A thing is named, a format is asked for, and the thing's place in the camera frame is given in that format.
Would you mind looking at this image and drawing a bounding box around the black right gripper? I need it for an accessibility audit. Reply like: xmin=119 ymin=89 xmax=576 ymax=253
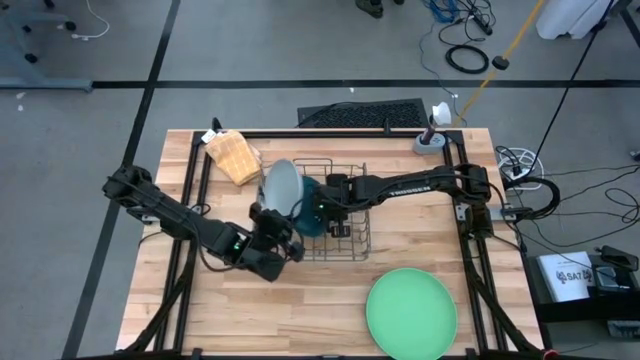
xmin=312 ymin=172 xmax=369 ymax=239

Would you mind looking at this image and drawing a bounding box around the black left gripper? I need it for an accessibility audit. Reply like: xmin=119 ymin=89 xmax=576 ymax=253
xmin=244 ymin=200 xmax=306 ymax=283

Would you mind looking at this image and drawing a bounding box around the dark teal plate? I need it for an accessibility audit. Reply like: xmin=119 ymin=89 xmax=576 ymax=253
xmin=291 ymin=175 xmax=329 ymax=239

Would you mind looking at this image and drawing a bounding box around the pale mint plate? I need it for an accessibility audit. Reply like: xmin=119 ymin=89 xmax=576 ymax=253
xmin=263 ymin=158 xmax=305 ymax=218

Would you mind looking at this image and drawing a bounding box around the grey wire dish rack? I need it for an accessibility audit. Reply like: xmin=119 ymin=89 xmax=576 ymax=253
xmin=257 ymin=157 xmax=372 ymax=263

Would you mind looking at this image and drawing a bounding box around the green plate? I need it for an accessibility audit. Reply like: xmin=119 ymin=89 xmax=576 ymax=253
xmin=365 ymin=267 xmax=459 ymax=360

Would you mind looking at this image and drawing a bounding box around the yellow checked cloth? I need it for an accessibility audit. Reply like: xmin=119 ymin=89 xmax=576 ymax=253
xmin=202 ymin=128 xmax=264 ymax=187

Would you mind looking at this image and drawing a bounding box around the grey brush holder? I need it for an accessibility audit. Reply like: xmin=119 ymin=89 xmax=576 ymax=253
xmin=411 ymin=130 xmax=447 ymax=156

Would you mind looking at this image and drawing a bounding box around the white-bristled dish brush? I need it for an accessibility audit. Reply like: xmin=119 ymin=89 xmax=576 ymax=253
xmin=422 ymin=101 xmax=453 ymax=146

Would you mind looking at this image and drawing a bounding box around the white power strip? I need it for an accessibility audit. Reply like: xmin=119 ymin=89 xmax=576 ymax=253
xmin=502 ymin=163 xmax=544 ymax=194

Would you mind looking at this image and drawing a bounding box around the person's shoe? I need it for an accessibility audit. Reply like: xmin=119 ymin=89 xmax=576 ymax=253
xmin=354 ymin=0 xmax=385 ymax=20

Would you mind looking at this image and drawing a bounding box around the black power strip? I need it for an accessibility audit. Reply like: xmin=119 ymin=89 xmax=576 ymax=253
xmin=467 ymin=9 xmax=495 ymax=37

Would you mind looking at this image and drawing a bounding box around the white printed booklet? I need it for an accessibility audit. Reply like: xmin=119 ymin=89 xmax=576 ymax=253
xmin=537 ymin=251 xmax=596 ymax=303

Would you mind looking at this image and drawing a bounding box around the yellow pole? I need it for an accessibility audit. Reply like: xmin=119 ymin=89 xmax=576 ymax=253
xmin=452 ymin=0 xmax=547 ymax=126

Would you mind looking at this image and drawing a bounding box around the black side shelf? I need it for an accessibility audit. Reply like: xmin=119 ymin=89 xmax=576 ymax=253
xmin=522 ymin=252 xmax=640 ymax=341

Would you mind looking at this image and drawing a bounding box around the grey wheeled furniture base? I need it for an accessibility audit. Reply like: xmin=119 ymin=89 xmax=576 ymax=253
xmin=0 ymin=0 xmax=95 ymax=94

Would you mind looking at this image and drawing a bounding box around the grey flat device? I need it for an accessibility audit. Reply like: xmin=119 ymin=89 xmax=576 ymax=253
xmin=592 ymin=267 xmax=632 ymax=292

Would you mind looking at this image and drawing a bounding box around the black handheld device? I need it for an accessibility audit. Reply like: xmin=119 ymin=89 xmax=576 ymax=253
xmin=599 ymin=244 xmax=640 ymax=272

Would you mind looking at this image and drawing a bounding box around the black metal table frame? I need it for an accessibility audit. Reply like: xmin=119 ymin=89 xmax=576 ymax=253
xmin=117 ymin=117 xmax=546 ymax=360

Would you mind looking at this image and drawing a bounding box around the black coiled cable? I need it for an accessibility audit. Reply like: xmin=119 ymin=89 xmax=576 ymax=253
xmin=444 ymin=43 xmax=491 ymax=76

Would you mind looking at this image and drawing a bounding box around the white coiled cable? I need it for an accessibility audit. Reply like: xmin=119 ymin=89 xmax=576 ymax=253
xmin=497 ymin=146 xmax=545 ymax=176

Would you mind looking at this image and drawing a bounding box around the blue cable bundle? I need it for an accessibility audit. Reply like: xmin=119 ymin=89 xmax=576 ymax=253
xmin=424 ymin=0 xmax=459 ymax=24

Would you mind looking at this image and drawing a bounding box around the white floor cable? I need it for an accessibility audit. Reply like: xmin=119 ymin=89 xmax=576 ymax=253
xmin=69 ymin=0 xmax=111 ymax=41

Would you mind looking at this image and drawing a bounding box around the long thin black cable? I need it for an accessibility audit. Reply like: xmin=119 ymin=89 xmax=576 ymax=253
xmin=527 ymin=0 xmax=621 ymax=174

